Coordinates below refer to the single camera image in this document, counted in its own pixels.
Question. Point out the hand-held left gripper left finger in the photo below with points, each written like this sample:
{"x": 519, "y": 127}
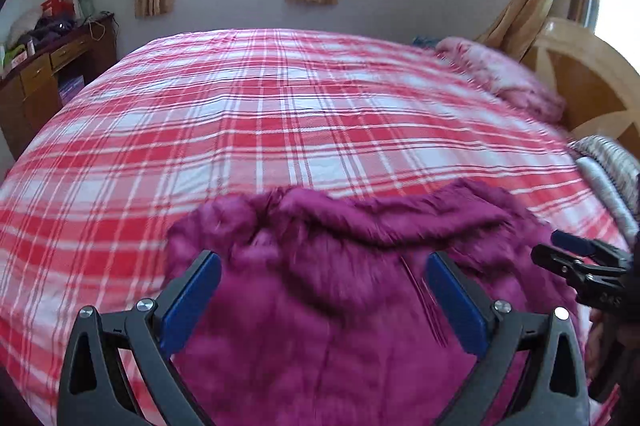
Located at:
{"x": 192, "y": 301}

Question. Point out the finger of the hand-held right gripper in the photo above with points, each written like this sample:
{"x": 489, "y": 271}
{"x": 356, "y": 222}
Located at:
{"x": 575, "y": 242}
{"x": 560, "y": 258}

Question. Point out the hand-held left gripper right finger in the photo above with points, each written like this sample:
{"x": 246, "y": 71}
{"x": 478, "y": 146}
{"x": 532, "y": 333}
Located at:
{"x": 455, "y": 301}

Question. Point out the magenta puffer jacket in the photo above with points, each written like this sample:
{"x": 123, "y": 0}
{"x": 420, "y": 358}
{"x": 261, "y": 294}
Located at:
{"x": 325, "y": 306}

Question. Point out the purple clothes pile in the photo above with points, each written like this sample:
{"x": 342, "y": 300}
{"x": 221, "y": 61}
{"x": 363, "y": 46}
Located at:
{"x": 55, "y": 29}

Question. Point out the person's right hand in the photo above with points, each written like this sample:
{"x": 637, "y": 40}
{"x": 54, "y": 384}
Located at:
{"x": 596, "y": 338}

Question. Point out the wooden headboard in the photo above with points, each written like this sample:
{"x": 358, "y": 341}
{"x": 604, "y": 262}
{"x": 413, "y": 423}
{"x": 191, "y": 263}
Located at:
{"x": 590, "y": 81}

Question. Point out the bed with red plaid sheet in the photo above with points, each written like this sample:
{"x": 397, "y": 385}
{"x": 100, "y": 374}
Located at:
{"x": 200, "y": 131}

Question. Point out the pink folded blanket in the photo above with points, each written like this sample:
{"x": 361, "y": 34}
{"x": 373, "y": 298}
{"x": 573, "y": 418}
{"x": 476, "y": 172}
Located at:
{"x": 505, "y": 76}

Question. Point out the stacked boxes in desk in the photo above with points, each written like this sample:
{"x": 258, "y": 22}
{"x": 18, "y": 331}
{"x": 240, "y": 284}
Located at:
{"x": 71, "y": 89}

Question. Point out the blue cloth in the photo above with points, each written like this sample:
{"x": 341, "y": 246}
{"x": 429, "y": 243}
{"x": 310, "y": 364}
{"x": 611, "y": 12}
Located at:
{"x": 425, "y": 42}

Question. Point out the wooden desk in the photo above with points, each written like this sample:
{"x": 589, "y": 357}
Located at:
{"x": 30, "y": 106}

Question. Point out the green cloth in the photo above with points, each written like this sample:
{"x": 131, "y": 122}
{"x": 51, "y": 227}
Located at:
{"x": 14, "y": 56}

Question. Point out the white cloth bundle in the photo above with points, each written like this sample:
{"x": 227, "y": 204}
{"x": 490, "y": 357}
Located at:
{"x": 24, "y": 26}

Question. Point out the red gift bag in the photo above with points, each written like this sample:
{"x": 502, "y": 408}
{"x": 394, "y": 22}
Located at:
{"x": 56, "y": 6}

